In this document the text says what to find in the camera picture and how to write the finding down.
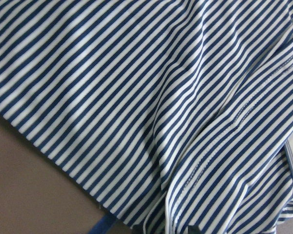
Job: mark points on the striped polo shirt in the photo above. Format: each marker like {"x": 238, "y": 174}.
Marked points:
{"x": 172, "y": 114}

